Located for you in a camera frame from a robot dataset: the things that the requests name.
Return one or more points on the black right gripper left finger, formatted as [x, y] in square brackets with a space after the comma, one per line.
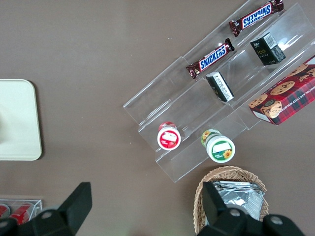
[73, 209]

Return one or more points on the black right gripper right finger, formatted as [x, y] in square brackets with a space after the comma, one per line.
[216, 211]

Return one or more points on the light tan wicker basket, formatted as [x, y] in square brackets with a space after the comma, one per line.
[198, 211]

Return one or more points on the aluminium foil tray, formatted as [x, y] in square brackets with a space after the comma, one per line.
[246, 199]

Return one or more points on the beige plastic tray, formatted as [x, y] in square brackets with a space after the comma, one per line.
[19, 118]

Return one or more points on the clear acrylic bottle rack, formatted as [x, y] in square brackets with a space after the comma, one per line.
[38, 204]

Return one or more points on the red cola bottle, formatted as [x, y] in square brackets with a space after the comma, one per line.
[3, 211]
[22, 211]

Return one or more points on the green lid yogurt cup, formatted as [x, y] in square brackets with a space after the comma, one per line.
[220, 148]

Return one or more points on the red lid yogurt cup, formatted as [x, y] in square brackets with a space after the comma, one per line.
[169, 138]

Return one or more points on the clear acrylic step shelf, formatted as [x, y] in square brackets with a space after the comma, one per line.
[187, 115]

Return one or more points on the small black carton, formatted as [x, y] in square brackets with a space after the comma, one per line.
[267, 49]
[220, 87]

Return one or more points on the red tartan cookie box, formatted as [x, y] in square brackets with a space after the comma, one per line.
[288, 98]

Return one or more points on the Snickers chocolate bar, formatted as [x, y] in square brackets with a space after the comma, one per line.
[256, 17]
[211, 59]

